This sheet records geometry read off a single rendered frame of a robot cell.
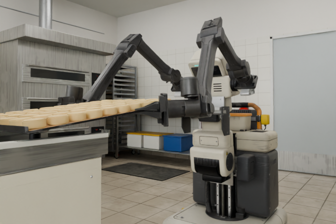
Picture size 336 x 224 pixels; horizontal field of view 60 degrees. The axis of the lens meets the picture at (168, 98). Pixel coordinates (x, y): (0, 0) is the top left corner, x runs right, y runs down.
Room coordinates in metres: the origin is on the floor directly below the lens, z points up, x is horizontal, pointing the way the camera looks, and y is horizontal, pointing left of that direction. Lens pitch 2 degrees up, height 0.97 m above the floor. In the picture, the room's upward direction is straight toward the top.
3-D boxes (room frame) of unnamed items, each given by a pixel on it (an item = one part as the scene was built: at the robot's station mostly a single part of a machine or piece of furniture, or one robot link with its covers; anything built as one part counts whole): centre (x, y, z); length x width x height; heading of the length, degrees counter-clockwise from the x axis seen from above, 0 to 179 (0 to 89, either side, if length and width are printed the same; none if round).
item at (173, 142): (5.07, -0.19, 0.36); 0.46 x 0.38 x 0.26; 146
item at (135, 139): (5.57, 0.50, 0.36); 0.46 x 0.38 x 0.26; 143
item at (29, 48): (4.56, 1.80, 1.00); 1.56 x 1.20 x 2.01; 144
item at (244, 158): (1.76, -0.34, 0.61); 0.28 x 0.27 x 0.25; 55
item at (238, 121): (2.02, -0.45, 0.87); 0.23 x 0.15 x 0.11; 55
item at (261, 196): (2.00, -0.44, 0.59); 0.55 x 0.34 x 0.83; 55
